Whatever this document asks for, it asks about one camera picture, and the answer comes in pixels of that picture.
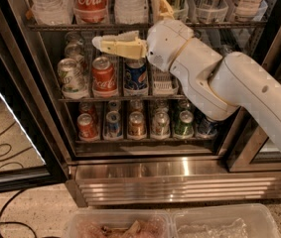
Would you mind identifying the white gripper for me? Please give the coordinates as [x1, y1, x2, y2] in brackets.
[91, 0, 194, 72]

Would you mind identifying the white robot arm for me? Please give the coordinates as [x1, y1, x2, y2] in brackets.
[92, 17, 281, 152]

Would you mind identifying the red Coca-Cola bottle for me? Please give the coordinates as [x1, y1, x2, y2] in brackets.
[74, 0, 107, 23]

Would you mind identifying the stainless steel fridge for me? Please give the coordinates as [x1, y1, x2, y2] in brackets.
[3, 0, 281, 207]

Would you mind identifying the open glass fridge door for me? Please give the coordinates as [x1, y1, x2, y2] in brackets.
[0, 0, 69, 192]

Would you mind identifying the blue Pepsi can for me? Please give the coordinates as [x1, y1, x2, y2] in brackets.
[124, 59, 147, 90]

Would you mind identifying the empty white can tray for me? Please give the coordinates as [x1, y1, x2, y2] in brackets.
[151, 66, 179, 95]

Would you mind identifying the red Coca-Cola can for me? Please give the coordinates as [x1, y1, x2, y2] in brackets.
[91, 57, 117, 91]

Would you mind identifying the silver can behind left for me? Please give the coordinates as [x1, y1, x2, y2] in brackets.
[65, 32, 86, 70]

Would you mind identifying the white green soda can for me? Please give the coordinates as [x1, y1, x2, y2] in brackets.
[58, 59, 86, 93]

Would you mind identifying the orange can bottom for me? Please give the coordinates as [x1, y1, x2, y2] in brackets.
[128, 111, 146, 136]

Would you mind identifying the white can bottom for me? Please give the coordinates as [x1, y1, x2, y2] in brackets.
[152, 111, 170, 139]

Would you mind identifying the green can bottom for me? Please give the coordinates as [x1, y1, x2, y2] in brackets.
[174, 110, 194, 138]

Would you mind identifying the blue can bottom right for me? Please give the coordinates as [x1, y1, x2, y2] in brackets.
[198, 116, 218, 138]

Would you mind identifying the red can bottom left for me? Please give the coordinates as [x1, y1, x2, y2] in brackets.
[77, 113, 98, 139]

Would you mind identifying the plastic bin with wrappers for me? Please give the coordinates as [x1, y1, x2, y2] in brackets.
[62, 209, 173, 238]

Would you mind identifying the clear plastic bin right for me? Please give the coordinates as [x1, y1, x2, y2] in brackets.
[171, 203, 281, 238]

